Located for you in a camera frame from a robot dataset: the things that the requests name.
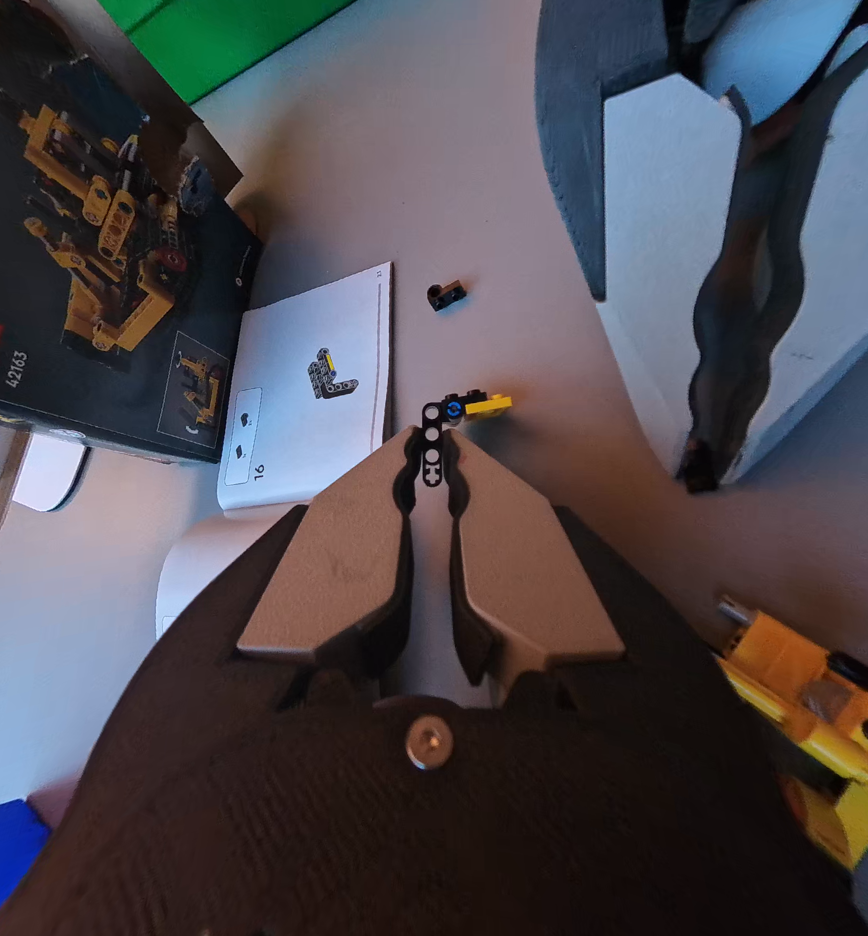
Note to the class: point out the green plastic bin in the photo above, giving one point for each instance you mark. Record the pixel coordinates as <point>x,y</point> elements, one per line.
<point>185,44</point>

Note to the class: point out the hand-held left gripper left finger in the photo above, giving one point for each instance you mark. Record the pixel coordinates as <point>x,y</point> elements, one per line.
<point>331,570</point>

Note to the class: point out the small black lego connector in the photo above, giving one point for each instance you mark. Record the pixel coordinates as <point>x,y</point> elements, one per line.
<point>448,295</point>

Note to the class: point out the white instruction booklet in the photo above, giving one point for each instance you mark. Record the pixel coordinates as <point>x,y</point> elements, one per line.
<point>317,344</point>

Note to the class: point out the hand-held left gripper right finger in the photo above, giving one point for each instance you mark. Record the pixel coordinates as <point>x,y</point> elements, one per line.
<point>529,578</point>

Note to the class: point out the dark lego set box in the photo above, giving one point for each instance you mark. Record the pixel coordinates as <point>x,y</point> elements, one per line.
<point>112,219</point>

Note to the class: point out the yellow lego model section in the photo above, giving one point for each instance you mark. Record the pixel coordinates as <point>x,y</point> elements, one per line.
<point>792,658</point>

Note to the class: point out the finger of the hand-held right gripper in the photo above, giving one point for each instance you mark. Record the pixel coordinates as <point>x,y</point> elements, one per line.
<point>653,219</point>
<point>858,241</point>

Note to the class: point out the black and yellow lego assembly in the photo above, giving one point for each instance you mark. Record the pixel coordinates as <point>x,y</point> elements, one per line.
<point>489,407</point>

